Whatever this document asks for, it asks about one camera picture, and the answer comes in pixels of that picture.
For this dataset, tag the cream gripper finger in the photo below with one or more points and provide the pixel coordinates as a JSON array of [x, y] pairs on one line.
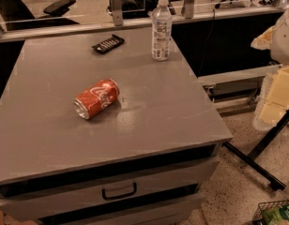
[[273, 101], [263, 42]]

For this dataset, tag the red coke can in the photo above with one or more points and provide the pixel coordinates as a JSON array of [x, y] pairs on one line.
[[96, 98]]

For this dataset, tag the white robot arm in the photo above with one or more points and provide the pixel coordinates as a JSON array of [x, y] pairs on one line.
[[279, 50]]

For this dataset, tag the clear plastic water bottle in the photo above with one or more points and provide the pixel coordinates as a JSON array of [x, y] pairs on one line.
[[161, 30]]

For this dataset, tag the black metal floor stand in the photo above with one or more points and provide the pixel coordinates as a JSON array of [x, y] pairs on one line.
[[250, 158]]

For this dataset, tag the green snack bag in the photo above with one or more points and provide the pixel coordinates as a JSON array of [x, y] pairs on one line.
[[278, 215]]

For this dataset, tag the grey lower drawer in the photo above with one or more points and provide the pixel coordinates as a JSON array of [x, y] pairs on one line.
[[167, 212]]

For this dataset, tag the grey drawer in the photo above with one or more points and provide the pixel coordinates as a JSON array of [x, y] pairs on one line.
[[85, 195], [167, 212]]

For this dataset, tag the black snack bar wrapper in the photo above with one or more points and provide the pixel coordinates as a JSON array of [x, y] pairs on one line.
[[108, 44]]

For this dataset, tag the black office chair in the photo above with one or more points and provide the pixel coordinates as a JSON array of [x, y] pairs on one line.
[[17, 15]]

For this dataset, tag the grey upper drawer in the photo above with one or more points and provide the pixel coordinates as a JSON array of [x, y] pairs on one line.
[[85, 195]]

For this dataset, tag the grey metal rail post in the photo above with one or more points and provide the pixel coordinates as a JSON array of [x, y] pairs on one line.
[[188, 9], [117, 12]]

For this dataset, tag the wire basket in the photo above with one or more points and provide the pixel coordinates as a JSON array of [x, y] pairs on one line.
[[258, 218]]

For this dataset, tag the black drawer handle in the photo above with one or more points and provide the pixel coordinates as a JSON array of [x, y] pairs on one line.
[[112, 193]]

